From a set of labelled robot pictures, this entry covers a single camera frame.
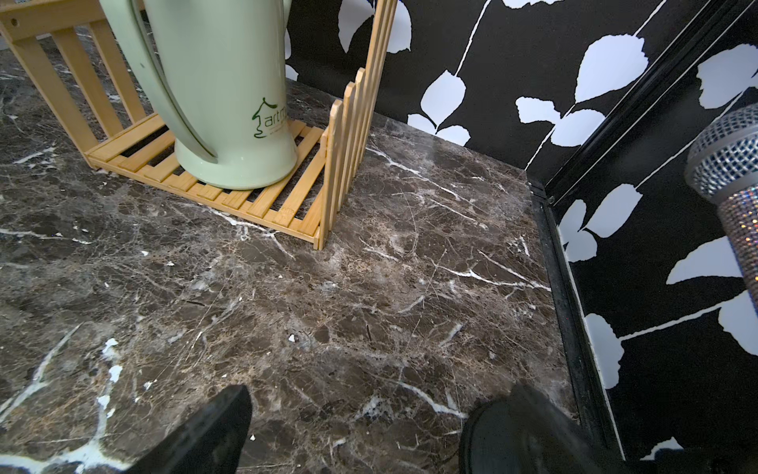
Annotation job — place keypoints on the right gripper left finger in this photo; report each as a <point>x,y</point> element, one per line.
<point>211,441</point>

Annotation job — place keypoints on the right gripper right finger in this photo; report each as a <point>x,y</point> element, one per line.
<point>544,440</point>

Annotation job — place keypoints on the wooden slatted two-tier shelf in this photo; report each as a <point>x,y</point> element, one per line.
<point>70,52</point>

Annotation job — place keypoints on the green metal watering can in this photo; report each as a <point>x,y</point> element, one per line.
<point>214,72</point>

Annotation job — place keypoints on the black microphone stand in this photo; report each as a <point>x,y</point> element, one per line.
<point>487,442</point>

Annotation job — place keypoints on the rhinestone silver microphone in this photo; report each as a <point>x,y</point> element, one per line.
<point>722,168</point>

